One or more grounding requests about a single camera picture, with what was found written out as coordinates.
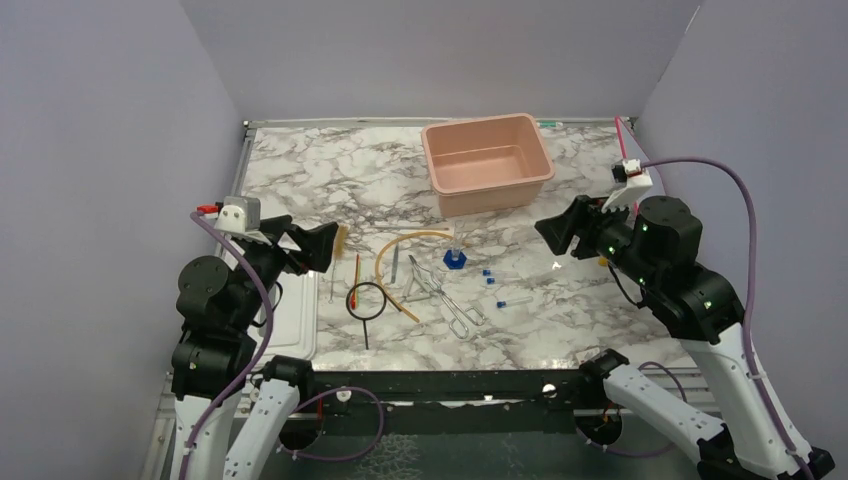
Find test tube brush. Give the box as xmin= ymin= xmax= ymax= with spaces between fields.
xmin=328 ymin=225 xmax=349 ymax=304

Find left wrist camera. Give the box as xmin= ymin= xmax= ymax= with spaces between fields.
xmin=195 ymin=196 xmax=261 ymax=234

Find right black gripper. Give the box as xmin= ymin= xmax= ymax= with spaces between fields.
xmin=535 ymin=190 xmax=660 ymax=289

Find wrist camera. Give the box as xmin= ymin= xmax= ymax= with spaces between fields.
xmin=602 ymin=158 xmax=653 ymax=213
xmin=195 ymin=196 xmax=261 ymax=234

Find pink plastic bin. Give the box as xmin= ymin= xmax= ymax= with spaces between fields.
xmin=421 ymin=113 xmax=556 ymax=218

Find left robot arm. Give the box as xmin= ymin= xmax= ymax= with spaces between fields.
xmin=171 ymin=210 xmax=339 ymax=479

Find black base frame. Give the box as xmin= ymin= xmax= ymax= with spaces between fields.
xmin=251 ymin=360 xmax=644 ymax=439

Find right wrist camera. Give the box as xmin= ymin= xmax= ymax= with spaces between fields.
xmin=602 ymin=158 xmax=653 ymax=213

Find yellow rubber tube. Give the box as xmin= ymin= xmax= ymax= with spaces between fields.
xmin=374 ymin=230 xmax=456 ymax=325

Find pink framed whiteboard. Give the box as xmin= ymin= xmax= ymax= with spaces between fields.
xmin=614 ymin=116 xmax=653 ymax=217

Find red yellow green spoon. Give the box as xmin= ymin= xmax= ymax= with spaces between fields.
xmin=348 ymin=254 xmax=361 ymax=310

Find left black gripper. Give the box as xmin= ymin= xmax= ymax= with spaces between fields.
xmin=231 ymin=213 xmax=340 ymax=330

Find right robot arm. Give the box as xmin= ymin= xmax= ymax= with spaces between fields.
xmin=535 ymin=195 xmax=835 ymax=479

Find white plastic tray lid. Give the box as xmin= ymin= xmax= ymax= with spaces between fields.
xmin=248 ymin=272 xmax=319 ymax=367

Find black wire tripod stand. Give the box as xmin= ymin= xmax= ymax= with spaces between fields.
xmin=346 ymin=281 xmax=389 ymax=350

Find metal crucible tongs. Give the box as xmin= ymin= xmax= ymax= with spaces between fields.
xmin=408 ymin=255 xmax=486 ymax=340

